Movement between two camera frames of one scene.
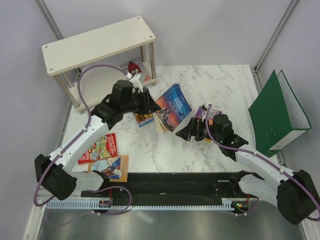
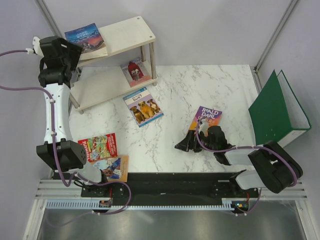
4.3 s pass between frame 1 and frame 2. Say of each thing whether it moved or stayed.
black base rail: stayed
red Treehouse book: stayed
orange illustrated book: stayed
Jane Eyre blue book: moved
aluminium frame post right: stayed
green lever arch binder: stayed
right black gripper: moved
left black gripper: moved
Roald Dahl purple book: stayed
